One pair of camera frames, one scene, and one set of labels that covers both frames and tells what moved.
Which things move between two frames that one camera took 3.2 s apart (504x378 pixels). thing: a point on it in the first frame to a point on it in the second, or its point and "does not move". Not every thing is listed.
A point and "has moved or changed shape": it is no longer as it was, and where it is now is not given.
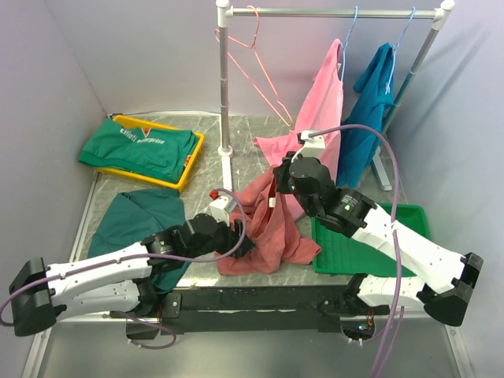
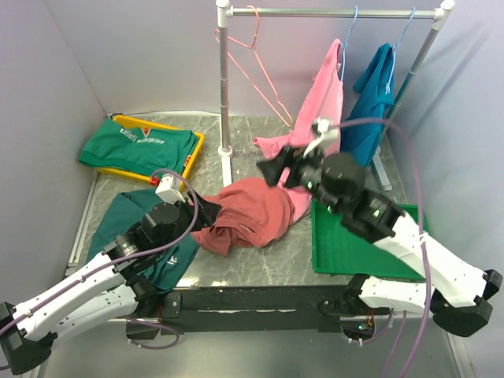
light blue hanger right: [394, 50] does not move
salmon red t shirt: [263, 216] has moved or changed shape
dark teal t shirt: [135, 215] does not move
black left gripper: [231, 238] to [207, 213]
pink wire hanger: [217, 33] does not move
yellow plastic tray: [129, 122] does not move
